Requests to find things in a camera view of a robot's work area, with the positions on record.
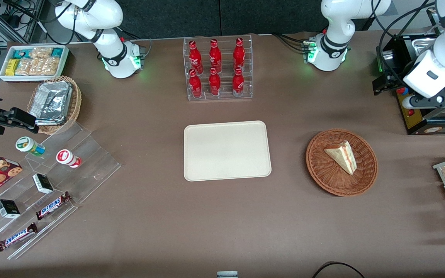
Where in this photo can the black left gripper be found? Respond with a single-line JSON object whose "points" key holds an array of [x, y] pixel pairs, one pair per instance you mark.
{"points": [[393, 79]]}

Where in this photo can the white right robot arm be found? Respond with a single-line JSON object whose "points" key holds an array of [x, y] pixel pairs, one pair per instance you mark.
{"points": [[110, 58]]}

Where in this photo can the white rectangular snack bin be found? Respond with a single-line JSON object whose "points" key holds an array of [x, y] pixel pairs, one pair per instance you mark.
{"points": [[33, 78]]}

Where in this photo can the clear acrylic stepped display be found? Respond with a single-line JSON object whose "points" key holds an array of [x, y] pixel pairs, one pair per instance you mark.
{"points": [[91, 166]]}

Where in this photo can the round brown wicker basket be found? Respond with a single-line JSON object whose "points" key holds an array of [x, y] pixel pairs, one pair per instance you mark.
{"points": [[323, 173]]}

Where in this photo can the brown Snickers bar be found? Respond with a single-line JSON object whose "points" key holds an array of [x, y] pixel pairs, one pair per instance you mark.
{"points": [[17, 236], [52, 205]]}

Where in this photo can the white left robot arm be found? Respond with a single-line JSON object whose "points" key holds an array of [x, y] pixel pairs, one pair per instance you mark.
{"points": [[332, 50]]}

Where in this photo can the oval light wicker basket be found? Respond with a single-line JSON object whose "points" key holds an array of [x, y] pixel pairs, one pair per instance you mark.
{"points": [[76, 102]]}

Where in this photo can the black food warmer machine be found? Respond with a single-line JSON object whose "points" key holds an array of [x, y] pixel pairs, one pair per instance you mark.
{"points": [[435, 123]]}

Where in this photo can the silver foil package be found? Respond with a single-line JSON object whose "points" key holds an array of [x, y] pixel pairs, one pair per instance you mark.
{"points": [[50, 108], [56, 88]]}

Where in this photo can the triangular sandwich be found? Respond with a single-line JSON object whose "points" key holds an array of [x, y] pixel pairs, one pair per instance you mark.
{"points": [[343, 156]]}

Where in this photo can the yellow snack packet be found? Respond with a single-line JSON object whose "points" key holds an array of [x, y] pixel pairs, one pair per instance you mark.
{"points": [[12, 67]]}

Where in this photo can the small grey device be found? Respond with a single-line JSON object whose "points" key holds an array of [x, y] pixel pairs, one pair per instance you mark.
{"points": [[227, 275]]}

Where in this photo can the red lid yogurt cup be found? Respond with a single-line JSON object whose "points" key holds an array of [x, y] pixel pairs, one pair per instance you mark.
{"points": [[66, 157]]}

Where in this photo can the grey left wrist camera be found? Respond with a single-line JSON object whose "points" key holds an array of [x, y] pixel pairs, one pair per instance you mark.
{"points": [[419, 101]]}

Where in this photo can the clear acrylic bottle rack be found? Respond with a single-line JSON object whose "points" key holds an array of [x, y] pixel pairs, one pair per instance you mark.
{"points": [[225, 94]]}

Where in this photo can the clear bag of crackers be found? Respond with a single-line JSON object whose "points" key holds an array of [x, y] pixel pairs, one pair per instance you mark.
{"points": [[23, 67], [41, 53], [45, 66]]}

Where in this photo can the steel warmer pan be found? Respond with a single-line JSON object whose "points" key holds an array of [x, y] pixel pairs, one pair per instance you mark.
{"points": [[419, 43]]}

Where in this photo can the teal snack packet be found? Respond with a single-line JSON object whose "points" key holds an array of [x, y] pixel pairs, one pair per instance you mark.
{"points": [[57, 52], [22, 53]]}

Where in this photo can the green lid yogurt cup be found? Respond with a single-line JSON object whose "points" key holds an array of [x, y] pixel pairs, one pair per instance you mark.
{"points": [[27, 145]]}

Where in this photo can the red cola bottle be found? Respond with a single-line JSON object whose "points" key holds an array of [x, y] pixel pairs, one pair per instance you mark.
{"points": [[238, 85], [239, 56], [195, 58], [215, 57], [214, 85], [195, 85]]}

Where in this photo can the metal equipment rack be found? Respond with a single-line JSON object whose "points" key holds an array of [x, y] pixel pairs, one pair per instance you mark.
{"points": [[21, 23]]}

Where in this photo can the beige plastic tray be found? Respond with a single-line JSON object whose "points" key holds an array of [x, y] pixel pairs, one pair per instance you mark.
{"points": [[226, 150]]}

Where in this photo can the small black carton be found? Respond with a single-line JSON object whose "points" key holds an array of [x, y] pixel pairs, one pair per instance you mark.
{"points": [[8, 209], [43, 183]]}

